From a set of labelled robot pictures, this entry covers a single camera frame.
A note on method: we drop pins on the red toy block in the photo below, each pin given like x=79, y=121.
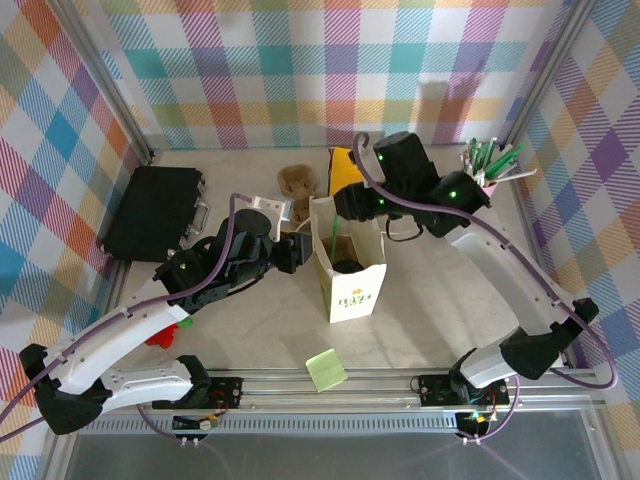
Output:
x=162, y=337

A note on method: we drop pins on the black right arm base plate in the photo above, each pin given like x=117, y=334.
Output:
x=435, y=390

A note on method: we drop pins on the white paper takeout bag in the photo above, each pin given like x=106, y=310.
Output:
x=355, y=295

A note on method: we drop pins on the green toy block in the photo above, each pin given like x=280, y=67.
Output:
x=186, y=322

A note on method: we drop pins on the yellow napkin stack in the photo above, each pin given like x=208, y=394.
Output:
x=345, y=172

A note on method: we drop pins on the white wrapped straw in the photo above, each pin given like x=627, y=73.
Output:
x=520, y=175

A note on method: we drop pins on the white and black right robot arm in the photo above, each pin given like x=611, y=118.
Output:
x=500, y=270

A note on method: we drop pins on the green sticky note pad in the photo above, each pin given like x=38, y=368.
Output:
x=326, y=371

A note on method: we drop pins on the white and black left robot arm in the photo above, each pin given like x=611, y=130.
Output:
x=120, y=325

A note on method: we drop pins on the small circuit board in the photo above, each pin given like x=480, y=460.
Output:
x=207, y=424
x=477, y=417

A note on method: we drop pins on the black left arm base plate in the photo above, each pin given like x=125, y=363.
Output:
x=227, y=392

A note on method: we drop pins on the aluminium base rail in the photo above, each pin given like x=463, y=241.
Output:
x=380, y=387

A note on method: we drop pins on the aluminium frame post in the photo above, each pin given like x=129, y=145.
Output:
x=544, y=75
x=105, y=75

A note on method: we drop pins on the black carrying case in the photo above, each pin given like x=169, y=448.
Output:
x=150, y=210

